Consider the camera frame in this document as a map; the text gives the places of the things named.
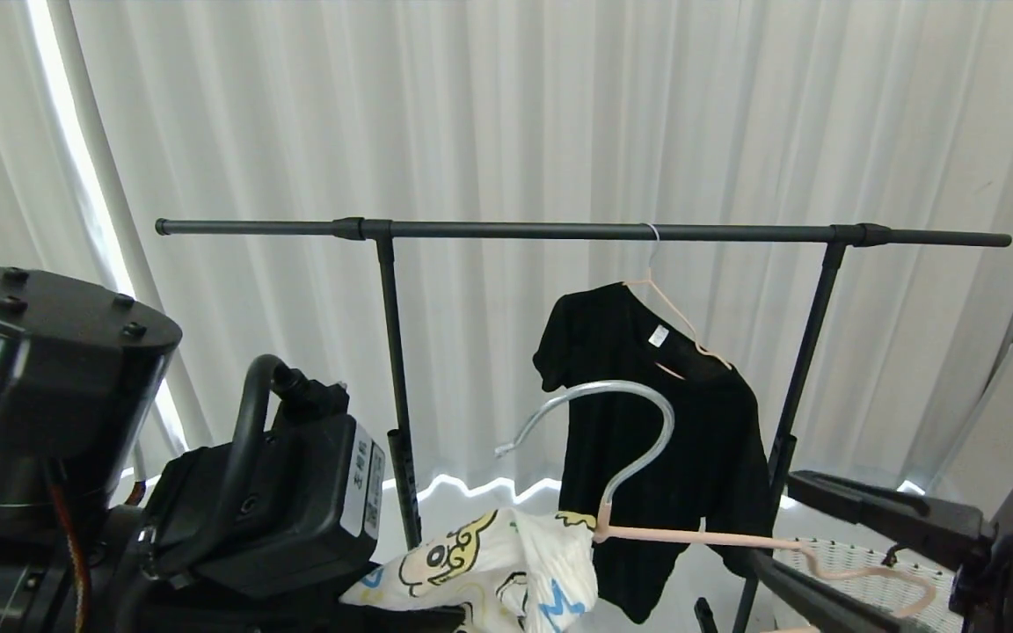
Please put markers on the black garment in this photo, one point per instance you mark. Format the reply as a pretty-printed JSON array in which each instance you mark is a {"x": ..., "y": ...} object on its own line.
[{"x": 709, "y": 457}]

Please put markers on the cream printed garment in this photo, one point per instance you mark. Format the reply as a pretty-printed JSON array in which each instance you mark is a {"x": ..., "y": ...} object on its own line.
[{"x": 471, "y": 571}]

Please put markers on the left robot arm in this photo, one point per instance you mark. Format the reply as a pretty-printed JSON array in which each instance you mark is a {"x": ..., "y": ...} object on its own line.
[{"x": 40, "y": 396}]

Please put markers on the white laundry basket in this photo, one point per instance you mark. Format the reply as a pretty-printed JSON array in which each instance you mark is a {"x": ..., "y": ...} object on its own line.
[{"x": 876, "y": 556}]

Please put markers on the black clothes rack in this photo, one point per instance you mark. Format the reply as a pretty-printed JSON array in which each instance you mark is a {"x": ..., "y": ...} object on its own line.
[{"x": 515, "y": 230}]

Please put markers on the white curtain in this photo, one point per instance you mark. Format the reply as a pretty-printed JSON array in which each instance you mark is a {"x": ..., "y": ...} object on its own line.
[{"x": 295, "y": 114}]

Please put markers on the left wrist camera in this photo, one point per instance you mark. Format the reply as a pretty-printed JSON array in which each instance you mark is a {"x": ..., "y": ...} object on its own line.
[{"x": 295, "y": 501}]

